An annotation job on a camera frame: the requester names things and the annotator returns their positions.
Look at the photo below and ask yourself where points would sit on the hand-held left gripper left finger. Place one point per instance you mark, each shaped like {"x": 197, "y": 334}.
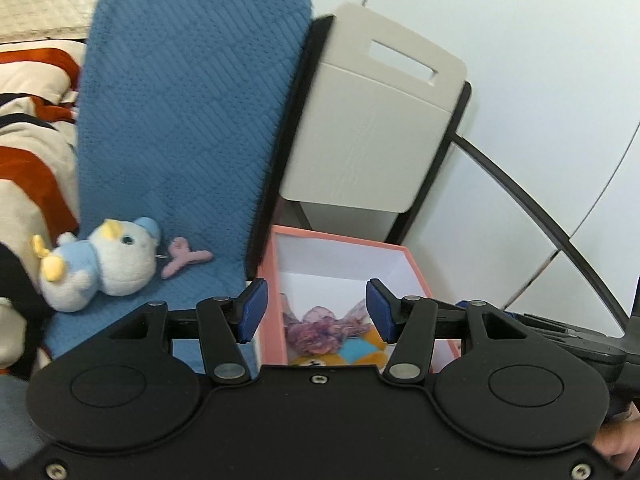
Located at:
{"x": 252, "y": 310}

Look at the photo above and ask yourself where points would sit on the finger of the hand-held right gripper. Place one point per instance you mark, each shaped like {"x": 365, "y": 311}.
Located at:
{"x": 540, "y": 327}

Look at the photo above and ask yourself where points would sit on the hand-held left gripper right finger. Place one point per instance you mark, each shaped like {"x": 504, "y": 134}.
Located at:
{"x": 382, "y": 310}

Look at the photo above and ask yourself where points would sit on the brown bear plush blue shirt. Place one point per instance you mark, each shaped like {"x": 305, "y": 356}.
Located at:
{"x": 360, "y": 350}

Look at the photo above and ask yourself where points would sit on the pink cardboard box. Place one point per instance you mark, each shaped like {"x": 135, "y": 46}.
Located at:
{"x": 340, "y": 260}

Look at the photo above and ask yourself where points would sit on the purple organza flower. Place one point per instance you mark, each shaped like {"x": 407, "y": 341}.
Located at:
{"x": 320, "y": 330}

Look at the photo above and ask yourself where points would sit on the person's right hand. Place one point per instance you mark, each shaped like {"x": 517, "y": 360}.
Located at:
{"x": 617, "y": 442}

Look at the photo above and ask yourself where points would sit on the pink bow hair clip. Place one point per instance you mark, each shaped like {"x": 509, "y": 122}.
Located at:
{"x": 182, "y": 257}

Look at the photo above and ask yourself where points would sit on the light blue penguin plush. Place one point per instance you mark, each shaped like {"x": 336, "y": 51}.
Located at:
{"x": 110, "y": 265}

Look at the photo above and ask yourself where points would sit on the blue quilted mat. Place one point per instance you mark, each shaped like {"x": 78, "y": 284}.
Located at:
{"x": 185, "y": 110}

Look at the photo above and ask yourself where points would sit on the red black striped blanket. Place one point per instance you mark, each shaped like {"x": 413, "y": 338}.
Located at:
{"x": 35, "y": 160}

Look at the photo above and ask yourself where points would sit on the cream quilted pillow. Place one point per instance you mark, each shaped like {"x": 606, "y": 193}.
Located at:
{"x": 45, "y": 0}

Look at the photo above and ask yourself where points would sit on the white chair black frame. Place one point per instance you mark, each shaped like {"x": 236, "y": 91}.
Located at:
{"x": 370, "y": 125}

